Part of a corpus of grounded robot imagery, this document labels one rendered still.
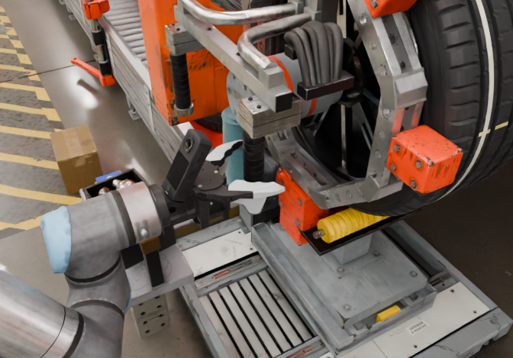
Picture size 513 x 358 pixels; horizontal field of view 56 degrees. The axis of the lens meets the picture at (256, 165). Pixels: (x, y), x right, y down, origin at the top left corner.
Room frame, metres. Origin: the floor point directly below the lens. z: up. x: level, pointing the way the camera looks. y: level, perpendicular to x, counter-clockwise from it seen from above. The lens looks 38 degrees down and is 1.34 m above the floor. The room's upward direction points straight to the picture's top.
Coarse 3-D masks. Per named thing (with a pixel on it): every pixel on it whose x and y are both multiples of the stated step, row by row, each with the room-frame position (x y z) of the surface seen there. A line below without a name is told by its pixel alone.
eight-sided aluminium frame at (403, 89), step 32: (256, 0) 1.09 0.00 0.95; (352, 0) 0.78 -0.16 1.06; (384, 32) 0.72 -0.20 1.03; (384, 64) 0.69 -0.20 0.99; (416, 64) 0.70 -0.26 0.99; (384, 96) 0.68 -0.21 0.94; (416, 96) 0.67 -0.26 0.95; (288, 128) 1.02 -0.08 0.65; (384, 128) 0.67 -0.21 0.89; (288, 160) 0.92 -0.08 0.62; (384, 160) 0.66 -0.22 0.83; (320, 192) 0.80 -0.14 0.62; (352, 192) 0.71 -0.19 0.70; (384, 192) 0.66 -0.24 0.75
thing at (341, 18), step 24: (408, 24) 0.77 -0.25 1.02; (360, 48) 0.91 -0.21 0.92; (360, 96) 0.88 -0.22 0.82; (312, 120) 1.02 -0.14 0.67; (336, 120) 1.08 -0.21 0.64; (360, 120) 0.87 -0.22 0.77; (312, 144) 0.99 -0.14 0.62; (336, 144) 0.99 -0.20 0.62; (360, 144) 1.00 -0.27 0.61; (336, 168) 0.90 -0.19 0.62; (360, 168) 0.88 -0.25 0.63
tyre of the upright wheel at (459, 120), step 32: (448, 0) 0.73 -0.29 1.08; (512, 0) 0.78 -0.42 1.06; (416, 32) 0.75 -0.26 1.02; (448, 32) 0.71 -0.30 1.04; (480, 32) 0.72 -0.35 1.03; (512, 32) 0.75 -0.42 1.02; (448, 64) 0.69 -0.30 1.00; (480, 64) 0.70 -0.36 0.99; (512, 64) 0.72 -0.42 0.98; (448, 96) 0.67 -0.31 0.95; (480, 96) 0.69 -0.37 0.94; (512, 96) 0.72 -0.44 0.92; (448, 128) 0.66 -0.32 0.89; (480, 128) 0.67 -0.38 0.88; (512, 128) 0.72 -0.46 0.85; (480, 160) 0.70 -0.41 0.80; (416, 192) 0.68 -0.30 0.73
